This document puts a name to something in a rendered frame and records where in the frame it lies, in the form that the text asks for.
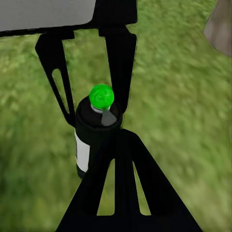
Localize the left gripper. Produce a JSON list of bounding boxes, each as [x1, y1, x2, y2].
[[0, 0, 137, 128]]

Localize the pesticide atomizer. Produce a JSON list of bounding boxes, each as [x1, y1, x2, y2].
[[75, 84, 123, 181]]

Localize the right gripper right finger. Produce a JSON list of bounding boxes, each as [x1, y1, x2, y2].
[[121, 129, 203, 232]]

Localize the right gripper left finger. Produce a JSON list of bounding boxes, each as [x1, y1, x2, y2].
[[56, 129, 129, 232]]

